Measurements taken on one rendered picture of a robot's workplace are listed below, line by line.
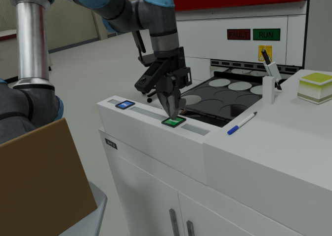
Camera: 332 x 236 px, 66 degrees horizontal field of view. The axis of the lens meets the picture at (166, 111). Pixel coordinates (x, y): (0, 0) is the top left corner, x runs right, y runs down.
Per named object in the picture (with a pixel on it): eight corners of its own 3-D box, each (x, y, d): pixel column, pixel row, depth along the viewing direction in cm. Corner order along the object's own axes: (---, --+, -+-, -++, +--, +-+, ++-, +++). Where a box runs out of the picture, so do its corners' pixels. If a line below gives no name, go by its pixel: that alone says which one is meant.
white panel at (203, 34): (169, 77, 166) (158, 12, 149) (301, 99, 109) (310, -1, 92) (165, 78, 164) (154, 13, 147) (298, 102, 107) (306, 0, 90)
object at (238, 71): (212, 82, 138) (211, 64, 134) (297, 95, 108) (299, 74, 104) (210, 83, 137) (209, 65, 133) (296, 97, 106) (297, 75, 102)
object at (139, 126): (122, 123, 115) (114, 95, 110) (226, 168, 77) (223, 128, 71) (104, 132, 110) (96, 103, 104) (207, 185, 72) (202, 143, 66)
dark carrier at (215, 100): (216, 77, 129) (216, 76, 129) (285, 88, 105) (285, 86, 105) (168, 103, 109) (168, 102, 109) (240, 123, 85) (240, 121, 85)
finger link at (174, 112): (190, 115, 79) (187, 88, 75) (178, 123, 76) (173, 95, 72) (183, 113, 81) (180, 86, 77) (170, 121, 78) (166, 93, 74)
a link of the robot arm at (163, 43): (163, 36, 64) (143, 36, 69) (166, 55, 66) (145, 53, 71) (183, 30, 68) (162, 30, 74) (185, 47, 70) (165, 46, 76)
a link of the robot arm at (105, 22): (92, -7, 65) (132, -15, 61) (115, 12, 75) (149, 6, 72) (91, 23, 64) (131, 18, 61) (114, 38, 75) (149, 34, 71)
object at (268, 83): (269, 96, 84) (269, 56, 78) (281, 98, 81) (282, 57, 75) (260, 103, 80) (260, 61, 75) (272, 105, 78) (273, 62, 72)
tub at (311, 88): (313, 91, 82) (315, 71, 79) (336, 98, 76) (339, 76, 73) (296, 98, 80) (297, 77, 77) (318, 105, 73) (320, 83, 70)
